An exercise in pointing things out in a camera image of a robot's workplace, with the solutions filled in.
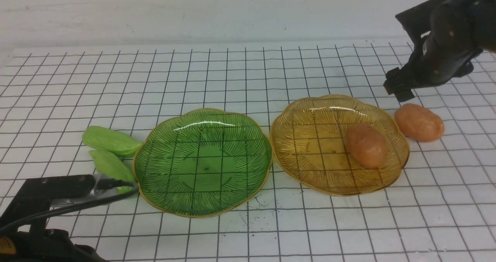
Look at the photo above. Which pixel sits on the amber glass plate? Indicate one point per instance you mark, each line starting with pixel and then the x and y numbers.
pixel 309 144

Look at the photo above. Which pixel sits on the white grid tablecloth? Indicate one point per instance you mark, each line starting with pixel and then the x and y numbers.
pixel 442 208

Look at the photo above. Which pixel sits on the green glass plate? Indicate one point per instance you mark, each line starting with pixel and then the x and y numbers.
pixel 203 163

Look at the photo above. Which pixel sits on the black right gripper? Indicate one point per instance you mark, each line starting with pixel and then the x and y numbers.
pixel 447 35

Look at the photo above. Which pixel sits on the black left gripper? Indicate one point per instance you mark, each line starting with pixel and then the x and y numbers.
pixel 52 245

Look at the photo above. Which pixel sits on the green cucumber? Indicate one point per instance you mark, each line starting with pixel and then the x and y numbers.
pixel 112 166
pixel 101 138

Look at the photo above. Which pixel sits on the orange potato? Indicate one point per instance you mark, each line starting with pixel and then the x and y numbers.
pixel 419 123
pixel 366 145

